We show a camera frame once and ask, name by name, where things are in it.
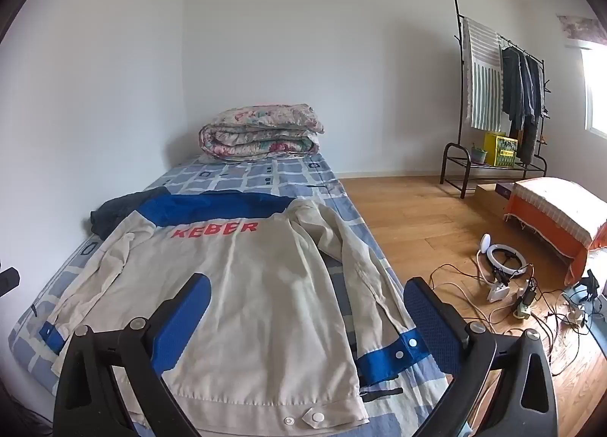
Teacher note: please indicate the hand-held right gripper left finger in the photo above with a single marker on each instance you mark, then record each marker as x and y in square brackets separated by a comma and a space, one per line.
[185, 318]

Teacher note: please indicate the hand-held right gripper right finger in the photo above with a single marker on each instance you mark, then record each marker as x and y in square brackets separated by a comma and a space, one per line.
[429, 323]

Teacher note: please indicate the beige and blue jacket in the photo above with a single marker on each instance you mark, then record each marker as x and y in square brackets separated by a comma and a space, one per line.
[261, 299]

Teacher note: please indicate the black metal clothes rack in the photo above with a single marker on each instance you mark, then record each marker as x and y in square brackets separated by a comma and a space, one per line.
[450, 147]

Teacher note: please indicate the power strip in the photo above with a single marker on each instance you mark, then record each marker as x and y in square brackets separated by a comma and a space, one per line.
[521, 311]

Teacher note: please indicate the dark green crumpled cloth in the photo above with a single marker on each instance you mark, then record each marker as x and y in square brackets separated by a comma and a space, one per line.
[116, 212]

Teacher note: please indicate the cardboard box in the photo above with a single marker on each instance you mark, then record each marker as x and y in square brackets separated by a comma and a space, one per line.
[488, 204]

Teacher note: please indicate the purple box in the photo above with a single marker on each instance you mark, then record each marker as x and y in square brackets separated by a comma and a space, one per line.
[503, 189]

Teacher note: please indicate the small black stand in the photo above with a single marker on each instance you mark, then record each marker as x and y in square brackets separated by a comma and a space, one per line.
[590, 283]

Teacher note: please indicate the stool with orange cover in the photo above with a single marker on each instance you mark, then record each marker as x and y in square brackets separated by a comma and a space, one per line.
[555, 209]

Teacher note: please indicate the bed with blue checked sheet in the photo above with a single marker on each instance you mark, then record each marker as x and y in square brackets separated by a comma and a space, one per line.
[284, 176]

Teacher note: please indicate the small potted plant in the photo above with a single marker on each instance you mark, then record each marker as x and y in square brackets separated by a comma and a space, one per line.
[478, 153]

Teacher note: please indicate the yellow crate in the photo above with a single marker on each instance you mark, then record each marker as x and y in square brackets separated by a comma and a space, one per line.
[498, 148]

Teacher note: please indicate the folded floral quilt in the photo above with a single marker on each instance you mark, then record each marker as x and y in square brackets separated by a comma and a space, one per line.
[256, 133]

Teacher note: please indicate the dark hanging trousers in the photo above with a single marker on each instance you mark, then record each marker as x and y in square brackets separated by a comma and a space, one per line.
[533, 105]

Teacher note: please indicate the striped hanging towel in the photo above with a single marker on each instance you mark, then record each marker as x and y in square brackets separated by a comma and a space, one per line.
[481, 81]

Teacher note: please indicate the dark grey hanging shirt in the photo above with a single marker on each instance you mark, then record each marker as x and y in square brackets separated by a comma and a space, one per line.
[512, 86]

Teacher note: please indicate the window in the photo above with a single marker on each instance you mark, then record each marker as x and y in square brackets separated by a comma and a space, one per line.
[596, 95]

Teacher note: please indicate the floral curtain valance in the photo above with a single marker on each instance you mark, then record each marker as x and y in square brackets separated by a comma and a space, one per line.
[581, 30]

